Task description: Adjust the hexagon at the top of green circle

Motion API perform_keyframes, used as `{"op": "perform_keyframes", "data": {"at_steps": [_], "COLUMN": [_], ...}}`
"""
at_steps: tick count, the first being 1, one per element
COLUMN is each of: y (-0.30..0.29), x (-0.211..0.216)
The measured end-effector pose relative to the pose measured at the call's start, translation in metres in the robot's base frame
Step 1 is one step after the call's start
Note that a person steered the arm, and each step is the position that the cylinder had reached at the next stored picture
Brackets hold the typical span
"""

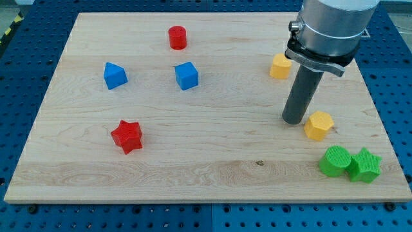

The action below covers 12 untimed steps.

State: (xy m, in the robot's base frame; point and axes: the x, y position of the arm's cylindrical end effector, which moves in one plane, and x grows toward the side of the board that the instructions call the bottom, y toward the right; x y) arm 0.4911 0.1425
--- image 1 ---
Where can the blue cube block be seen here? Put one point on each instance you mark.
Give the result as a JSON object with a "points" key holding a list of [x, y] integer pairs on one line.
{"points": [[186, 75]]}

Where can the wooden board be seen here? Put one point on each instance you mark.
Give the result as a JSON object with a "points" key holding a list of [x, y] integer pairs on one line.
{"points": [[222, 141]]}

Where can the yellow heart block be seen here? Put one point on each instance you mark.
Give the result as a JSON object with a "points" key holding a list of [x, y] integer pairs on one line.
{"points": [[280, 67]]}

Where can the green cylinder block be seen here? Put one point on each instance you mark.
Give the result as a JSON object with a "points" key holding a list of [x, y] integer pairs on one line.
{"points": [[334, 161]]}

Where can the yellow hexagon block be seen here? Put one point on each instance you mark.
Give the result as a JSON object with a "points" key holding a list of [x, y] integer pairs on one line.
{"points": [[318, 125]]}

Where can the green star block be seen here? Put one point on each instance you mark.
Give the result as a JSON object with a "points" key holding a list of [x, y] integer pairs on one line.
{"points": [[364, 166]]}

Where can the blue triangular prism block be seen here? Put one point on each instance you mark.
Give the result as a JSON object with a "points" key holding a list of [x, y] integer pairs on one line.
{"points": [[114, 75]]}

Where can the red cylinder block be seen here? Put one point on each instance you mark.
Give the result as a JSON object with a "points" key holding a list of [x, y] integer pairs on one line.
{"points": [[177, 37]]}

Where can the black and silver mounting flange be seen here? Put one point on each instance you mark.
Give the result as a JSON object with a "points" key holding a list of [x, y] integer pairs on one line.
{"points": [[323, 63]]}

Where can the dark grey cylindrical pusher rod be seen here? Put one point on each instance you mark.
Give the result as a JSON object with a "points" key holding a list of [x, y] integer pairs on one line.
{"points": [[301, 93]]}

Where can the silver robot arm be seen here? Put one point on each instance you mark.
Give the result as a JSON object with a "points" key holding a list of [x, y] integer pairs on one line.
{"points": [[324, 37]]}

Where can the red star block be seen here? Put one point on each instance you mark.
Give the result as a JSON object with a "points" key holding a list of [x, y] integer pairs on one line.
{"points": [[128, 136]]}

